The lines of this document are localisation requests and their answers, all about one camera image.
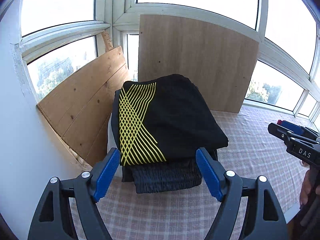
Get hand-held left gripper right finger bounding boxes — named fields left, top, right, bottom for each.
left=196, top=147, right=287, bottom=240

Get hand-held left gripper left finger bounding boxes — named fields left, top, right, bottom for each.
left=27, top=147, right=120, bottom=240

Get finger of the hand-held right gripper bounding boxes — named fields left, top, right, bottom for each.
left=281, top=120, right=320, bottom=140
left=267, top=123, right=320, bottom=145

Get black shorts with yellow stripes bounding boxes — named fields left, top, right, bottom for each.
left=111, top=74, right=228, bottom=167

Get stack of folded clothes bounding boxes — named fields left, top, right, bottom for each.
left=107, top=90, right=220, bottom=194

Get person's right hand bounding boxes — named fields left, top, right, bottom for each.
left=299, top=171, right=312, bottom=207

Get pink checked tablecloth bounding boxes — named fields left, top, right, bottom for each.
left=70, top=104, right=318, bottom=240

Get pine plank board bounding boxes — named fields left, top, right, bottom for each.
left=37, top=45, right=130, bottom=168

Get large light oak board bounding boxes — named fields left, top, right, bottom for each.
left=138, top=14, right=260, bottom=113

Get narrow wooden ruler strip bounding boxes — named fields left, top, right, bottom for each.
left=101, top=31, right=114, bottom=53

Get white window frame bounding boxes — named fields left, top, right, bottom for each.
left=10, top=0, right=320, bottom=130

